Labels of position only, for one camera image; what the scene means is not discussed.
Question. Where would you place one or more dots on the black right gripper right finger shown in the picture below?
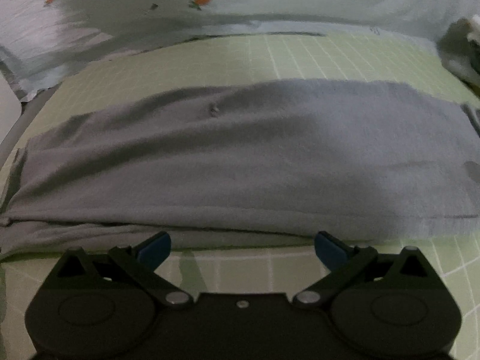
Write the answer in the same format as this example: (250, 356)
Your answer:
(347, 266)

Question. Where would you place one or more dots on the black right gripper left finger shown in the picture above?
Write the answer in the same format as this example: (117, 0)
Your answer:
(137, 265)

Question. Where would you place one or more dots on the grey sweatpants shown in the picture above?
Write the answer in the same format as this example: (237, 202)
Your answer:
(266, 164)

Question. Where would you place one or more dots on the green grid mat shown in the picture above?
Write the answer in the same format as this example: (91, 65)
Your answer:
(234, 61)

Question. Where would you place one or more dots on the light blue carrot-print quilt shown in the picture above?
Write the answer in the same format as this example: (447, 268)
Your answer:
(43, 41)

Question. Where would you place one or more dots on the white folded garment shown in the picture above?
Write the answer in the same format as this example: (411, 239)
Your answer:
(469, 28)

